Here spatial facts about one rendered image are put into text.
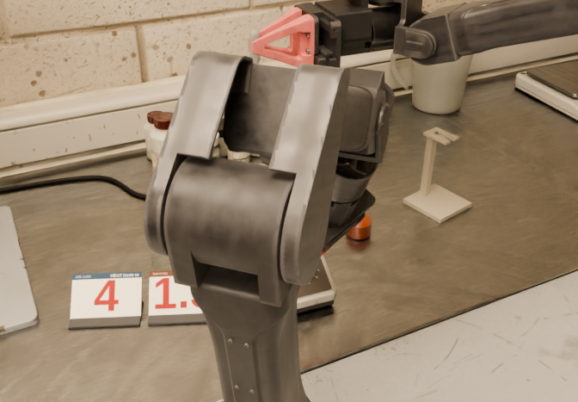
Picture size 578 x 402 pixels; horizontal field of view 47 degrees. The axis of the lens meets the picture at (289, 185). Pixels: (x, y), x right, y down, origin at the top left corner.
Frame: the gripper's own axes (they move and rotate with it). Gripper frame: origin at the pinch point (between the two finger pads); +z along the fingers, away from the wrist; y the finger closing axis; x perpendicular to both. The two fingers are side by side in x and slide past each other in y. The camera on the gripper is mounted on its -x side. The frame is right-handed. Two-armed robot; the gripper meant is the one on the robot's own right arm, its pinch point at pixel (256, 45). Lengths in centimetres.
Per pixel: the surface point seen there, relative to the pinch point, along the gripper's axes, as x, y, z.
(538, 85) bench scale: 29, -33, -75
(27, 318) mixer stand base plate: 30.3, 3.9, 33.2
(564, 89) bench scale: 28, -27, -77
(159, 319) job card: 31.3, 9.3, 17.5
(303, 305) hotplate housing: 30.3, 14.5, -0.3
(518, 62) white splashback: 30, -49, -82
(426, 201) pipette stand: 31.4, -3.2, -29.2
